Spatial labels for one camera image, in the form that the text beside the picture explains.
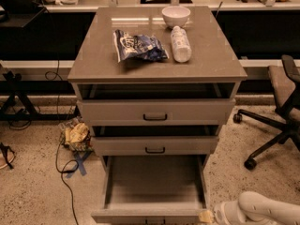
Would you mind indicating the grey drawer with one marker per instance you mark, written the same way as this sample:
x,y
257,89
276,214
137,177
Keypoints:
x,y
153,190
141,146
169,112

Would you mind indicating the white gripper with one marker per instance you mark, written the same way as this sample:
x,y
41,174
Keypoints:
x,y
222,214

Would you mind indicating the blue tape cross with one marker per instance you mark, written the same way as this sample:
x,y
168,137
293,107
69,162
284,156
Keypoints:
x,y
80,158

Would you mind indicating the grey top drawer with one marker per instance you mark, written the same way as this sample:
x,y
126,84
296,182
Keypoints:
x,y
169,112

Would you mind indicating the grey bottom drawer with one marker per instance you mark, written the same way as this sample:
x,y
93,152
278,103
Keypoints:
x,y
153,190

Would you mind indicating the grey drawer cabinet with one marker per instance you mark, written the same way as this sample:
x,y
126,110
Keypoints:
x,y
212,72

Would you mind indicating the white bowl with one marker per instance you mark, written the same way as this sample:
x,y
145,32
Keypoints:
x,y
175,16

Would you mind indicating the blue chip bag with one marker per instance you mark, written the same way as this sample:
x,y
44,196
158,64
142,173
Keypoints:
x,y
138,47

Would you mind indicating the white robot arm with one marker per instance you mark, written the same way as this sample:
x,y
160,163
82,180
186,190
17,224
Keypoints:
x,y
252,208

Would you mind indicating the white plastic bottle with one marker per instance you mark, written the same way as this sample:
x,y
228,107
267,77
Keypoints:
x,y
181,50

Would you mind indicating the grey middle drawer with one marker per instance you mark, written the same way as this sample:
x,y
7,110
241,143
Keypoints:
x,y
141,146

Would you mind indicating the yellow foam finger pad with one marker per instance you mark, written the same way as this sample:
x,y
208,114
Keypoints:
x,y
206,217

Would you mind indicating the black tripod stand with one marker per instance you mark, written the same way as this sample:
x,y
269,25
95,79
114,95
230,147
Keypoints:
x,y
19,107

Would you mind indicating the black side table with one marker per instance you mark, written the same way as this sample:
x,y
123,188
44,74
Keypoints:
x,y
19,13

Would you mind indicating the black office chair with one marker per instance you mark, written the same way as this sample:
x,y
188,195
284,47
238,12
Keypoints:
x,y
285,81

